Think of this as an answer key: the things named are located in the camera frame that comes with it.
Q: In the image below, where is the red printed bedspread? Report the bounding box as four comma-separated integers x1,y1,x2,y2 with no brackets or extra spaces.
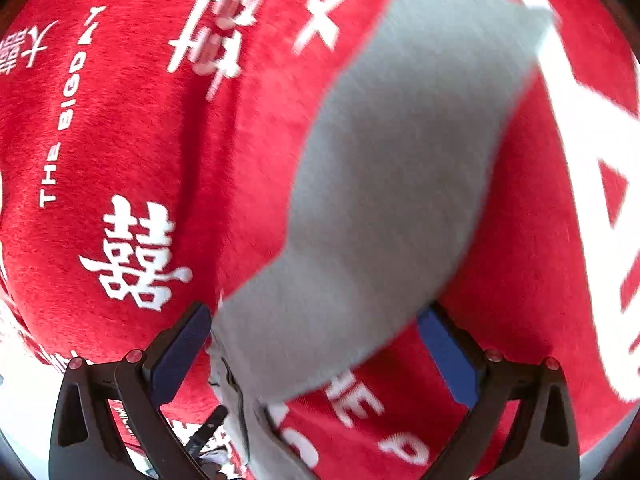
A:
1,0,639,479

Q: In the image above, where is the grey small garment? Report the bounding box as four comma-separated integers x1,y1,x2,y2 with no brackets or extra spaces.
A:
212,0,552,479

